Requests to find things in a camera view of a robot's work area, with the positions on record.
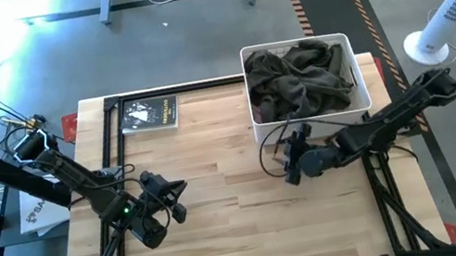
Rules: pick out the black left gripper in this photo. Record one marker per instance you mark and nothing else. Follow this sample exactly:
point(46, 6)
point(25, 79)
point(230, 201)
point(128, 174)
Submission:
point(157, 192)

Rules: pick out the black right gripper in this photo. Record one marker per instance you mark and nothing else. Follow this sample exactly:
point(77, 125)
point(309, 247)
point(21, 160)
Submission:
point(296, 153)

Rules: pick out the dark brown-grey garment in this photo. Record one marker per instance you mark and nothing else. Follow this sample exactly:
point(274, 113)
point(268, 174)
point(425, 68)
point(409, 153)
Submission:
point(282, 90)

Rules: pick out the dark grey garment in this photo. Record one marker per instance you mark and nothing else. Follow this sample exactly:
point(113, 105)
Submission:
point(318, 53)

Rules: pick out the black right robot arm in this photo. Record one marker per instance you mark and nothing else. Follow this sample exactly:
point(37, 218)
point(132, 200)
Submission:
point(395, 117)

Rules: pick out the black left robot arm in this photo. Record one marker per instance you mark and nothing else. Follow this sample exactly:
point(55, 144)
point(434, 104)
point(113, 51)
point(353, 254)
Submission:
point(77, 178)

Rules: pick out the white plastic laundry basket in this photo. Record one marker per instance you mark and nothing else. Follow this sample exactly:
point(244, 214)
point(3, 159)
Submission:
point(266, 133)

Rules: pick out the black book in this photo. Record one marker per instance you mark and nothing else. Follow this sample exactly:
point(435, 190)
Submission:
point(150, 114)

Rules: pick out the red corner guard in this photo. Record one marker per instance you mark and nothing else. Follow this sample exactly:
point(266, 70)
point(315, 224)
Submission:
point(70, 127)
point(453, 234)

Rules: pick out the black hazard-striped floor mat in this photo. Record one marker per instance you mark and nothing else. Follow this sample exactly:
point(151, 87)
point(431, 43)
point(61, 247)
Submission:
point(329, 6)

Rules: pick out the black aluminium frame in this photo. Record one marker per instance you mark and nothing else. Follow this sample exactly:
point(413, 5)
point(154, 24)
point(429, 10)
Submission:
point(113, 120)

